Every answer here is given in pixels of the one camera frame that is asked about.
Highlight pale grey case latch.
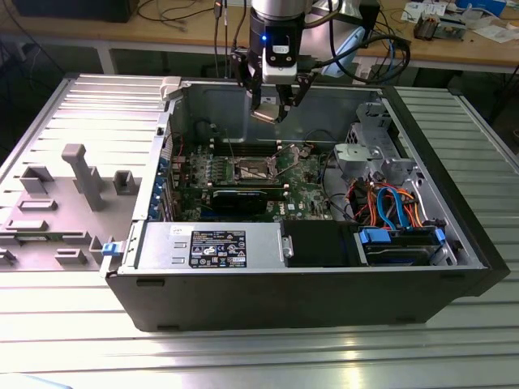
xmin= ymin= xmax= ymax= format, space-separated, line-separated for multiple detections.
xmin=159 ymin=75 xmax=182 ymax=103

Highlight grey power supply unit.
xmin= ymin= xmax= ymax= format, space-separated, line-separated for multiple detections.
xmin=135 ymin=220 xmax=285 ymax=271

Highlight tall black box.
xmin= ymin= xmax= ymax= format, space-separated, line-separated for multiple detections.
xmin=358 ymin=0 xmax=381 ymax=49

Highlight wide black equipment case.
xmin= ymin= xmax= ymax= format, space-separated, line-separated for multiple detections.
xmin=11 ymin=0 xmax=137 ymax=24

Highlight black graphics card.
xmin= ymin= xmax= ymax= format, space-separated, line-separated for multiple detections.
xmin=178 ymin=182 xmax=290 ymax=216

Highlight black PC case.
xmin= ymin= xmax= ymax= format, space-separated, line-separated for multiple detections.
xmin=99 ymin=75 xmax=511 ymax=334

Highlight blue cardboard box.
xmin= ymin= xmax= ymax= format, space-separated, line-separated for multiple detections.
xmin=456 ymin=0 xmax=508 ymax=17

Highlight thick black cable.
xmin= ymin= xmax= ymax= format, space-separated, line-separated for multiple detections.
xmin=319 ymin=152 xmax=356 ymax=223

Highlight metal locking lever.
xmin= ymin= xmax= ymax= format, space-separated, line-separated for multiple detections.
xmin=226 ymin=135 xmax=238 ymax=171
xmin=270 ymin=143 xmax=295 ymax=160

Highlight CPU socket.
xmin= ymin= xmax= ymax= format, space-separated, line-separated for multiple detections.
xmin=229 ymin=156 xmax=281 ymax=183

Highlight blue data cable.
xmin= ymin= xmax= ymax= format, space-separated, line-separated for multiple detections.
xmin=375 ymin=184 xmax=411 ymax=232

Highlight metal drive cage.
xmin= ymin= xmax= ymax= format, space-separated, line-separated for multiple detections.
xmin=332 ymin=100 xmax=425 ymax=191

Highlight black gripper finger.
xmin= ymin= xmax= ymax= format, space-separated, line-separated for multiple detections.
xmin=277 ymin=71 xmax=318 ymax=122
xmin=229 ymin=47 xmax=265 ymax=118

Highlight hard disk in blue carrier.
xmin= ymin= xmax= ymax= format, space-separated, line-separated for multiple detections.
xmin=353 ymin=226 xmax=447 ymax=268

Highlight silver CPU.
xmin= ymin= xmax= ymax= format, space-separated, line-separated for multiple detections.
xmin=250 ymin=101 xmax=281 ymax=123

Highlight grey parts rack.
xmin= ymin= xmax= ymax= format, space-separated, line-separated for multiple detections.
xmin=0 ymin=143 xmax=143 ymax=272

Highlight wooden workbench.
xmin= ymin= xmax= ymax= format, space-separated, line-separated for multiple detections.
xmin=0 ymin=0 xmax=519 ymax=76

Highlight small heat sink assembly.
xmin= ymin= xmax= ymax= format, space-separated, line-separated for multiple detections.
xmin=413 ymin=11 xmax=440 ymax=41

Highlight orange data cable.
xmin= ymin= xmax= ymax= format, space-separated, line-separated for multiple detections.
xmin=366 ymin=184 xmax=382 ymax=226
xmin=388 ymin=184 xmax=427 ymax=228

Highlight green motherboard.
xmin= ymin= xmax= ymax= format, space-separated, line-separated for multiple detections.
xmin=169 ymin=139 xmax=337 ymax=222

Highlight green circuit board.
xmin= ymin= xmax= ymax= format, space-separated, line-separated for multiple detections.
xmin=437 ymin=15 xmax=467 ymax=41

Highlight black connector with coloured wires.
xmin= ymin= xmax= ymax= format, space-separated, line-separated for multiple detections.
xmin=344 ymin=177 xmax=370 ymax=223

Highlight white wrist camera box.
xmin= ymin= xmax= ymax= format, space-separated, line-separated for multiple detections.
xmin=261 ymin=34 xmax=300 ymax=86

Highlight white paper sheets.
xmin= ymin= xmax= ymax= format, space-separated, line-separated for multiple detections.
xmin=401 ymin=0 xmax=451 ymax=24
xmin=474 ymin=15 xmax=519 ymax=44

